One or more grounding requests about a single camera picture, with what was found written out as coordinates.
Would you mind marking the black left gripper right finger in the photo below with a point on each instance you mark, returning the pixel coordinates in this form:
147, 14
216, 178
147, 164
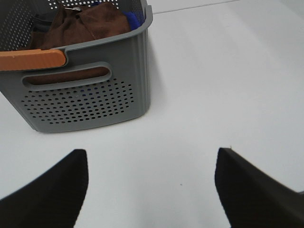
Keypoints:
252, 199

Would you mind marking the orange basket handle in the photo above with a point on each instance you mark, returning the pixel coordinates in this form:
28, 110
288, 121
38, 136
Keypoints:
31, 59

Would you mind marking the brown towel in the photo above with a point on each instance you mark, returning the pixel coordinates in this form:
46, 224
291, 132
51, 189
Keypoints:
72, 26

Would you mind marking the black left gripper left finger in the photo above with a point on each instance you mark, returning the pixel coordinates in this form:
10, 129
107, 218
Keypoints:
52, 200

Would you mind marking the blue cloth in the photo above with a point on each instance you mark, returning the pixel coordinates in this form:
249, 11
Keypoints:
132, 20

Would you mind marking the grey perforated plastic basket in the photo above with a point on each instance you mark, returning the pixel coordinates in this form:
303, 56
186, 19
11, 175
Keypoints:
103, 82

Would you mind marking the dark grey cloth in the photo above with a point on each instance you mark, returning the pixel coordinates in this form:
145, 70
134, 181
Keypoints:
43, 22

